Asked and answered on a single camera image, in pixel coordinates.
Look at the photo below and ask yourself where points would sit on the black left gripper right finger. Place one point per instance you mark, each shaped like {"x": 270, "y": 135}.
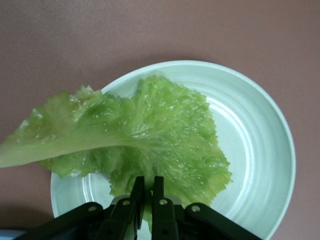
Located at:
{"x": 165, "y": 220}

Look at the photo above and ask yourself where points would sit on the green lettuce leaf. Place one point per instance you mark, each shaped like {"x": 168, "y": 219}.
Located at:
{"x": 150, "y": 125}

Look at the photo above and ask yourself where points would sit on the pale green round plate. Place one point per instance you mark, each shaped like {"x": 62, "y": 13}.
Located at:
{"x": 255, "y": 140}

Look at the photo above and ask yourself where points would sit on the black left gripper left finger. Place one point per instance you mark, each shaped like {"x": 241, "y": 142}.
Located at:
{"x": 125, "y": 220}

